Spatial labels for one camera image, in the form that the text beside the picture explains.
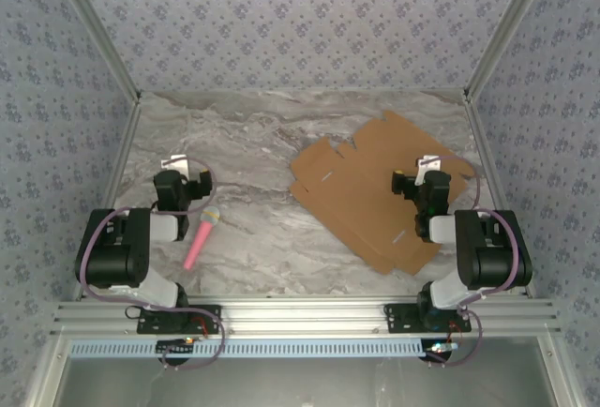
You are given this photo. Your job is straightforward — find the brown cardboard box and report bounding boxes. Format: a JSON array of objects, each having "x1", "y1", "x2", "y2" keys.
[{"x1": 288, "y1": 109, "x2": 475, "y2": 277}]

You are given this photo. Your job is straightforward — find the pink toy microphone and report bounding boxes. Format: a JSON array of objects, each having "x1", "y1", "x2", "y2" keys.
[{"x1": 182, "y1": 205, "x2": 221, "y2": 271}]

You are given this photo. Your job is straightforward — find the small black controller board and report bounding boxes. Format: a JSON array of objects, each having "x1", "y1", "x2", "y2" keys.
[
  {"x1": 421, "y1": 339, "x2": 458, "y2": 362},
  {"x1": 156, "y1": 339, "x2": 196, "y2": 355}
]

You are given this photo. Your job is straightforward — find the grey metal panel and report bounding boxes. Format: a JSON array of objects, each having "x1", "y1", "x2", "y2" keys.
[{"x1": 55, "y1": 354, "x2": 563, "y2": 407}]

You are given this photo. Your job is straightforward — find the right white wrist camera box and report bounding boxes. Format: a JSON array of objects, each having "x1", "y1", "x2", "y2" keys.
[{"x1": 415, "y1": 155, "x2": 444, "y2": 188}]

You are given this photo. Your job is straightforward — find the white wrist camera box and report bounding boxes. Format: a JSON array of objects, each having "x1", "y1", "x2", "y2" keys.
[
  {"x1": 415, "y1": 155, "x2": 444, "y2": 188},
  {"x1": 161, "y1": 155, "x2": 189, "y2": 177}
]

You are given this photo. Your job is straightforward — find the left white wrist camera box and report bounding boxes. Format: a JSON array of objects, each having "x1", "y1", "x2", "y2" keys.
[{"x1": 161, "y1": 155, "x2": 189, "y2": 177}]

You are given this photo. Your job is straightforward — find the thin aluminium back rail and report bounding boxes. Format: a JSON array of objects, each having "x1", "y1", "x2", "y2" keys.
[{"x1": 139, "y1": 88, "x2": 466, "y2": 97}]

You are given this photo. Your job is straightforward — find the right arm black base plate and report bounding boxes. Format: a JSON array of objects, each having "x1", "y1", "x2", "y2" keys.
[{"x1": 383, "y1": 302, "x2": 473, "y2": 336}]

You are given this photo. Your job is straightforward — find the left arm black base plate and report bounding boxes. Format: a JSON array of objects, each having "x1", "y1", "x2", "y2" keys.
[{"x1": 136, "y1": 304, "x2": 223, "y2": 336}]

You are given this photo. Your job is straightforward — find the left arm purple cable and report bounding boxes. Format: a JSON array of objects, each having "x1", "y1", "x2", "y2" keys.
[{"x1": 76, "y1": 158, "x2": 227, "y2": 371}]

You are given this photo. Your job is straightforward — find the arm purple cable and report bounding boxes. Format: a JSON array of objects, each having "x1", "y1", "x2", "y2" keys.
[
  {"x1": 76, "y1": 158, "x2": 227, "y2": 371},
  {"x1": 420, "y1": 154, "x2": 525, "y2": 367}
]

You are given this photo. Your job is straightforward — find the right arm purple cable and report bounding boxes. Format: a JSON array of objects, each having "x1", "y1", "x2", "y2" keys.
[{"x1": 420, "y1": 154, "x2": 525, "y2": 367}]

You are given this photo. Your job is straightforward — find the wide aluminium mounting rail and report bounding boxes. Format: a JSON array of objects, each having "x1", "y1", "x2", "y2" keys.
[{"x1": 50, "y1": 297, "x2": 562, "y2": 337}]

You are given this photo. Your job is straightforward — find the aluminium corner post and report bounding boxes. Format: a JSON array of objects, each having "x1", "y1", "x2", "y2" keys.
[
  {"x1": 46, "y1": 0, "x2": 143, "y2": 104},
  {"x1": 462, "y1": 0, "x2": 559, "y2": 104}
]

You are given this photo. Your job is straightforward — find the slotted pale blue cable duct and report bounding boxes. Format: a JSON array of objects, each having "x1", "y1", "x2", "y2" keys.
[{"x1": 67, "y1": 339, "x2": 426, "y2": 360}]

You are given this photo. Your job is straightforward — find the aluminium lower frame rail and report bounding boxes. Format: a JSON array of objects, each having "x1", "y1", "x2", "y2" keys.
[
  {"x1": 536, "y1": 334, "x2": 580, "y2": 407},
  {"x1": 22, "y1": 334, "x2": 71, "y2": 407}
]

